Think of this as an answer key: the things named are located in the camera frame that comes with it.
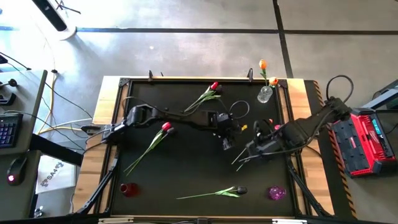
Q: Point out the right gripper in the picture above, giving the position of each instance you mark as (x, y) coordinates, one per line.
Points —
(259, 147)

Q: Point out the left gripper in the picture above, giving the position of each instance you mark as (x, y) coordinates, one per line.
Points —
(225, 124)

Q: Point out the orange artificial tulip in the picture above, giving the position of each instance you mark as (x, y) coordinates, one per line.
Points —
(263, 64)
(270, 120)
(273, 81)

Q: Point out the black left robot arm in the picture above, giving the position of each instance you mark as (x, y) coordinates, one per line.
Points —
(186, 119)

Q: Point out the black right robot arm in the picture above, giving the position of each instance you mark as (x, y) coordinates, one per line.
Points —
(298, 132)

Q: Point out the purple glass vase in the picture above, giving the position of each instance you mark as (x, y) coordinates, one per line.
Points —
(276, 193)

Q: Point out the red glass vase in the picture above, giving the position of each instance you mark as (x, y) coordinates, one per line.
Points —
(130, 189)

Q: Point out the small yellow tag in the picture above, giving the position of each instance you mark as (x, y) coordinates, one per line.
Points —
(244, 127)

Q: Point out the black table mat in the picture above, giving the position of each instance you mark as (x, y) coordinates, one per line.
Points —
(192, 174)

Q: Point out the black table clamp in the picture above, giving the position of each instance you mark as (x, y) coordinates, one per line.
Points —
(150, 76)
(250, 75)

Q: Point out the black hazard-striped floor mat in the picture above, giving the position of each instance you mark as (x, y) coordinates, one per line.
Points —
(340, 199)

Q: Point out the red and black tool case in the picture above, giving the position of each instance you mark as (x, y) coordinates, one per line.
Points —
(363, 146)

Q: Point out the wooden table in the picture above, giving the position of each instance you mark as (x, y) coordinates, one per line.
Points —
(93, 158)

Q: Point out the gray desk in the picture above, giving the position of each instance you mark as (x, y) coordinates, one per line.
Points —
(31, 93)

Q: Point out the black computer mouse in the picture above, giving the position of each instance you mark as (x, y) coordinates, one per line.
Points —
(17, 169)

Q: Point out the white tower fan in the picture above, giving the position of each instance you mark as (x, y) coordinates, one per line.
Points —
(51, 15)

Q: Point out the black computer keyboard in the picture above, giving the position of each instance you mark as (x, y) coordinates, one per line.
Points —
(9, 130)

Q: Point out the black desk gadget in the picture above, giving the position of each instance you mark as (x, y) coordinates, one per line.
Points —
(7, 99)
(12, 83)

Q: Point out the white metal bracket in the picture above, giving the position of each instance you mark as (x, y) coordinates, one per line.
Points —
(289, 221)
(115, 221)

